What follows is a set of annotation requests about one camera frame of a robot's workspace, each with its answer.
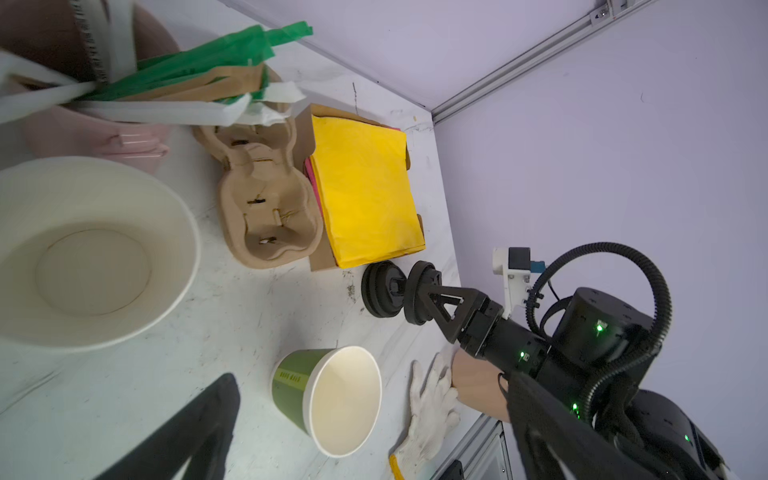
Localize green paper cup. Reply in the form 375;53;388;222
271;346;383;458

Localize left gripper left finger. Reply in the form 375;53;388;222
98;373;240;479

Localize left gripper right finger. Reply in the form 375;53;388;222
506;372;653;479

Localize pink utensil holder cup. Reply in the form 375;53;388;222
1;1;179;174

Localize white work glove right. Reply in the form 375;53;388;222
388;346;460;480

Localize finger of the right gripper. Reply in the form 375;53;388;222
418;285;488;343

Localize yellow napkin stack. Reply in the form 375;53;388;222
308;115;427;270

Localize stack of black paper cups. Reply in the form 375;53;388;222
1;156;201;351

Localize brown pulp cup carriers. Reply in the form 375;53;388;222
192;119;323;269

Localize stack of black cup lids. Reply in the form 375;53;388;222
361;260;407;318

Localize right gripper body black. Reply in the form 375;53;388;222
458;300;504;357

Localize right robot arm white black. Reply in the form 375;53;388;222
407;284;735;479

